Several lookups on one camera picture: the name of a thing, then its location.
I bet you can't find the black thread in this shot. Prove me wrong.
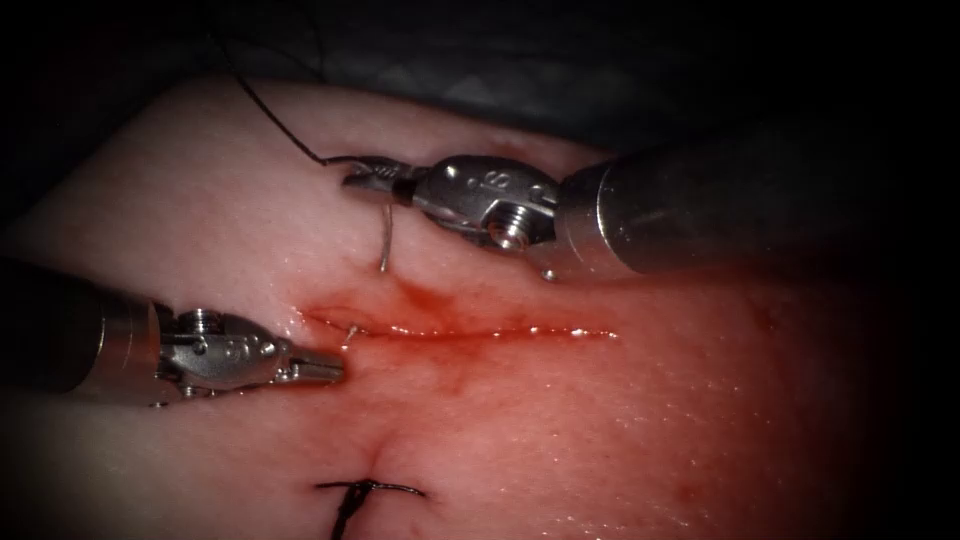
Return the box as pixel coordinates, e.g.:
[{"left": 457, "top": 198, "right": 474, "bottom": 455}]
[{"left": 208, "top": 26, "right": 376, "bottom": 168}]

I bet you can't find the left arm needle driver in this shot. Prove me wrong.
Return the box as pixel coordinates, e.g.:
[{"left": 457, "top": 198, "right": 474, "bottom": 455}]
[{"left": 155, "top": 307, "right": 295, "bottom": 400}]

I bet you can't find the left arm needle driver jaw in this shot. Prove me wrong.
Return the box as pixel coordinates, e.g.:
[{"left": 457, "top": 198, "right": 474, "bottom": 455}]
[
  {"left": 289, "top": 348, "right": 347, "bottom": 370},
  {"left": 278, "top": 365, "right": 347, "bottom": 386}
]

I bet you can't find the black stitching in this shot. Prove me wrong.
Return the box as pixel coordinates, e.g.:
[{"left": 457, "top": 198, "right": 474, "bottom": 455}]
[{"left": 314, "top": 478, "right": 427, "bottom": 540}]

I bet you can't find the tissue pad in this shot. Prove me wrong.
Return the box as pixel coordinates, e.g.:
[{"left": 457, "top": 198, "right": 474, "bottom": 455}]
[{"left": 0, "top": 73, "right": 909, "bottom": 540}]

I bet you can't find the curved steel needle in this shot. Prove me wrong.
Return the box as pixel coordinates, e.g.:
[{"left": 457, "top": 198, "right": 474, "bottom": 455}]
[{"left": 341, "top": 197, "right": 396, "bottom": 349}]

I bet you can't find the right arm needle driver jaw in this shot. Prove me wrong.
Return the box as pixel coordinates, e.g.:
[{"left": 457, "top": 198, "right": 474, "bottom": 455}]
[
  {"left": 350, "top": 155, "right": 416, "bottom": 182},
  {"left": 341, "top": 173, "right": 414, "bottom": 206}
]

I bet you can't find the right arm needle driver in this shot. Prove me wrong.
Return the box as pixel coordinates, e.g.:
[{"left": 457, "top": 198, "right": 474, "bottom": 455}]
[{"left": 410, "top": 154, "right": 562, "bottom": 253}]

